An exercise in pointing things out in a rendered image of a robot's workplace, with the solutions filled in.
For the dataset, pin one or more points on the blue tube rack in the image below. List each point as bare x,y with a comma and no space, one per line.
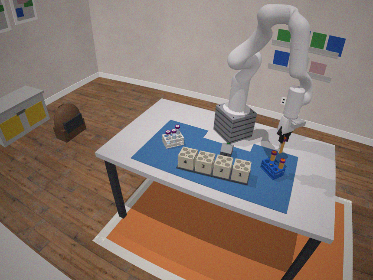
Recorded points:
271,170

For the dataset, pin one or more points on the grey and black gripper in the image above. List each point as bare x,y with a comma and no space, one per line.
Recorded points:
284,128

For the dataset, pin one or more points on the beige bucket adapter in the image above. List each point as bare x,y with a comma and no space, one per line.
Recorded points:
205,162
187,158
222,166
240,171

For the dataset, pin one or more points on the sample tube with purple cap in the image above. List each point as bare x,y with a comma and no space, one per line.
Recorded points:
281,146
273,155
281,164

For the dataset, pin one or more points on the white tube rack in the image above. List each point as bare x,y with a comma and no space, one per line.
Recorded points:
179,141

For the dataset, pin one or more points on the blue flat mat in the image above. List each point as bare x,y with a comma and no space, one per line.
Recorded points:
261,189

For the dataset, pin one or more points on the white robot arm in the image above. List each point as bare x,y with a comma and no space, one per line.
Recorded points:
247,55

